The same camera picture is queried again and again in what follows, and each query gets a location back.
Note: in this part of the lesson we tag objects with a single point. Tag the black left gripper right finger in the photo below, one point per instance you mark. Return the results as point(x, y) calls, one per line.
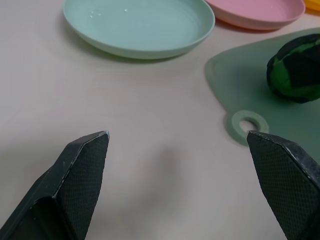
point(285, 180)

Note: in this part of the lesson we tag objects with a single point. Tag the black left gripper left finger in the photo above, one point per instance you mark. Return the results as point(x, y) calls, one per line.
point(75, 180)

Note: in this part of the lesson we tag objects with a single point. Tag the pink plate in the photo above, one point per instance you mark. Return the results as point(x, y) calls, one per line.
point(257, 11)

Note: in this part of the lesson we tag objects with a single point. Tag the light green plate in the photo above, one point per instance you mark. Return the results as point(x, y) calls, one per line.
point(142, 22)

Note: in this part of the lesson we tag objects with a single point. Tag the yellow plate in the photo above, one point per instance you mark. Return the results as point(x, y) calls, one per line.
point(313, 5)

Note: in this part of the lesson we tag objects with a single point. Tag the green cutting board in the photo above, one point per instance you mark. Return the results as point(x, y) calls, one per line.
point(250, 82)

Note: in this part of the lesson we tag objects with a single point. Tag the green striped toy watermelon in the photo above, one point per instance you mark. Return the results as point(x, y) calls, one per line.
point(295, 70)

